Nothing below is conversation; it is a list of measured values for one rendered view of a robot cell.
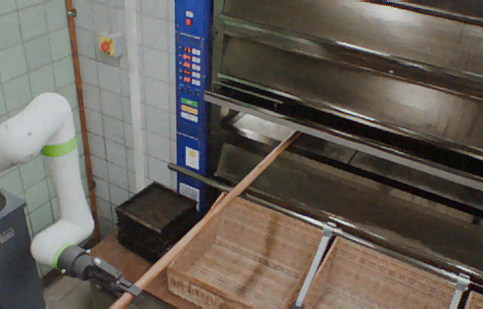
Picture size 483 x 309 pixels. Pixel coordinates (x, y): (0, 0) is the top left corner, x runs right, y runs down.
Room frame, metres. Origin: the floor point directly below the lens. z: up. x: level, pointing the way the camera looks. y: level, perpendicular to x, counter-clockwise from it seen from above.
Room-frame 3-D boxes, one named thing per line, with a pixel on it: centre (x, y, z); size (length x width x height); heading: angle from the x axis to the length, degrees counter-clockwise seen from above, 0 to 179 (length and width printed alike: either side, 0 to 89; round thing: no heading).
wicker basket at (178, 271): (1.74, -0.06, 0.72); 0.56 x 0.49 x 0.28; 63
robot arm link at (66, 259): (1.19, 0.50, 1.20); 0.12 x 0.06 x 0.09; 152
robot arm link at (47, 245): (1.24, 0.59, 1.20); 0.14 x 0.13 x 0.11; 62
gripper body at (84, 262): (1.15, 0.44, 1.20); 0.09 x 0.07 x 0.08; 62
